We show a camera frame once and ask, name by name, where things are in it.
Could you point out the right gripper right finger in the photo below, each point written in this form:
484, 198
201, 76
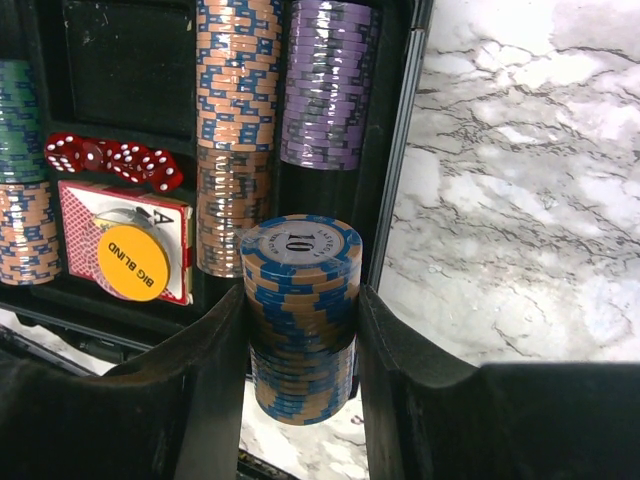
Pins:
430, 415

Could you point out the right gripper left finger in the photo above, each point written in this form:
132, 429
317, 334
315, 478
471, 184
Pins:
173, 412

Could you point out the black poker set case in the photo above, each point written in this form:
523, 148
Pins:
125, 70

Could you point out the purple grey chip stack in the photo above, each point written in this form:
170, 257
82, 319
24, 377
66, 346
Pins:
331, 53

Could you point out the yellow big blind button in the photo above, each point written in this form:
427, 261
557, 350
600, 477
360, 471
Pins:
133, 262

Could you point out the red card deck in case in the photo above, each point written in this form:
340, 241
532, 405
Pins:
90, 209

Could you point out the orange chip stack lower middle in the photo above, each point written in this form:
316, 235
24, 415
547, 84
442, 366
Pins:
29, 241

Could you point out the brown chip stack lower right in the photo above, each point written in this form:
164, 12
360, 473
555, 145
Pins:
233, 195

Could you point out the red dice in case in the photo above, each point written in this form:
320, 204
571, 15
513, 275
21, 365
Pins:
132, 162

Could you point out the green chip stack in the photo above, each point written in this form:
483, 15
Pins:
22, 154

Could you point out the orange chip stack upper right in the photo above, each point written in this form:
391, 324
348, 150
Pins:
238, 49

